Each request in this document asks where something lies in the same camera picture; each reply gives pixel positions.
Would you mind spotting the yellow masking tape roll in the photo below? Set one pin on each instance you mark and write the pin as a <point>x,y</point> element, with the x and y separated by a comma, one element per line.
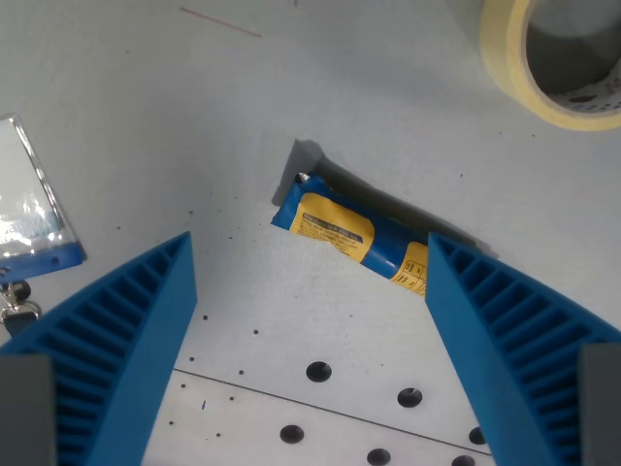
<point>514,73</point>

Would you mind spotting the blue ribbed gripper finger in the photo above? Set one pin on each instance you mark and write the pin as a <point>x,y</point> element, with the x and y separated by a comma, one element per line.
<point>504,349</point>
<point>121,340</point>

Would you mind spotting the clear plastic badge holder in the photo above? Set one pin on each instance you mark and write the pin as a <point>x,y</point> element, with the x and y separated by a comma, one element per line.
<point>29,199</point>

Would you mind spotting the blue and yellow snack packet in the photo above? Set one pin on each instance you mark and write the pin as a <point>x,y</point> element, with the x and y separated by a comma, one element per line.
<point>345,232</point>

